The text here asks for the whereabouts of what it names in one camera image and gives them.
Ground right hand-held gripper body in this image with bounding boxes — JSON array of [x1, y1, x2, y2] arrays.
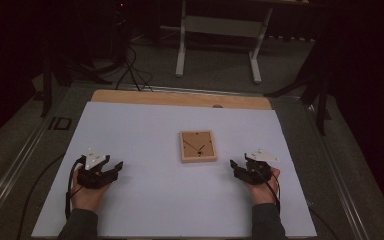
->
[[243, 148, 280, 186]]

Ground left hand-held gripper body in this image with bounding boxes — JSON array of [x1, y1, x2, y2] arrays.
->
[[76, 148, 115, 190]]

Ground wooden picture frame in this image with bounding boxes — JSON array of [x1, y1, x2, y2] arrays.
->
[[179, 129, 219, 164]]

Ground person's left hand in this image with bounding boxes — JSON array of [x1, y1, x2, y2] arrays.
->
[[70, 166, 112, 213]]

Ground person's right hand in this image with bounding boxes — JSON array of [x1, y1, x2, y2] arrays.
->
[[244, 166, 281, 206]]

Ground white metal stand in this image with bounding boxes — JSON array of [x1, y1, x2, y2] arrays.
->
[[174, 0, 275, 85]]

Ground black tripod stand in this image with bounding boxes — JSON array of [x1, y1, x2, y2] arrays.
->
[[39, 49, 114, 118], [264, 49, 335, 136]]

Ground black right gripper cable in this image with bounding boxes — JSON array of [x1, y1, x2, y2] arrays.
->
[[261, 171, 282, 215]]

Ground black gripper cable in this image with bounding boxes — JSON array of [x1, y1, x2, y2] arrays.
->
[[261, 171, 282, 215], [64, 155, 85, 221]]

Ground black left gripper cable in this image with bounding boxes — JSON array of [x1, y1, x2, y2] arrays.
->
[[64, 155, 85, 221]]

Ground black floor cable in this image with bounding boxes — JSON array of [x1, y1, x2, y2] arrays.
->
[[15, 152, 67, 240], [308, 207, 340, 240]]

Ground small black floor frame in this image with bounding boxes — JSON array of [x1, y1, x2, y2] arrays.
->
[[47, 116, 73, 132]]

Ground aluminium floor rail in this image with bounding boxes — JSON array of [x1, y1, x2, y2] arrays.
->
[[0, 108, 63, 232], [303, 102, 372, 240]]

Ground black floor cables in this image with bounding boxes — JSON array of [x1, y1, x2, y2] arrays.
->
[[114, 43, 155, 93]]

